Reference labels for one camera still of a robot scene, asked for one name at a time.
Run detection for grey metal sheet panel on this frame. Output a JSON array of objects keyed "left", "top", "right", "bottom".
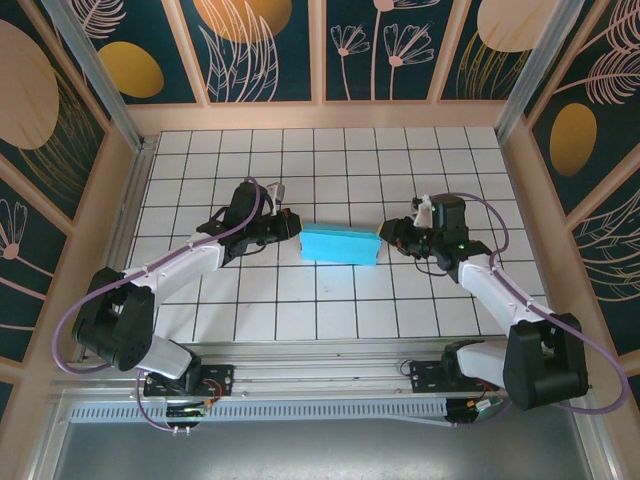
[{"left": 49, "top": 422, "right": 596, "bottom": 480}]

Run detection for blue and white paper box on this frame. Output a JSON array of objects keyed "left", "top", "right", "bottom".
[{"left": 299, "top": 222, "right": 382, "bottom": 268}]

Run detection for base wiring connector bundle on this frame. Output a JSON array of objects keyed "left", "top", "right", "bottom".
[
  {"left": 447, "top": 384, "right": 506, "bottom": 429},
  {"left": 164, "top": 382, "right": 224, "bottom": 436}
]

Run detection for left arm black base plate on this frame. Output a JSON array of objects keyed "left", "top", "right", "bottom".
[{"left": 143, "top": 363, "right": 236, "bottom": 399}]

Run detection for aluminium side rail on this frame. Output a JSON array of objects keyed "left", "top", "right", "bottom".
[{"left": 102, "top": 137, "right": 157, "bottom": 351}]

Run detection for grey slotted cable duct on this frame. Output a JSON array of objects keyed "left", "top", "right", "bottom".
[{"left": 69, "top": 397, "right": 449, "bottom": 425}]

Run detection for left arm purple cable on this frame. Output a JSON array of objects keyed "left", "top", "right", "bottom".
[{"left": 52, "top": 176, "right": 265, "bottom": 434}]

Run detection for aluminium corner post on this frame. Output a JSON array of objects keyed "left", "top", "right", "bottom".
[
  {"left": 493, "top": 0, "right": 587, "bottom": 142},
  {"left": 42, "top": 0, "right": 151, "bottom": 151}
]

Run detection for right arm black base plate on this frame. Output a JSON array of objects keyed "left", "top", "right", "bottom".
[{"left": 409, "top": 358, "right": 501, "bottom": 394}]

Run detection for aluminium rail frame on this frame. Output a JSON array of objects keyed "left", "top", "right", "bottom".
[{"left": 49, "top": 334, "right": 601, "bottom": 404}]

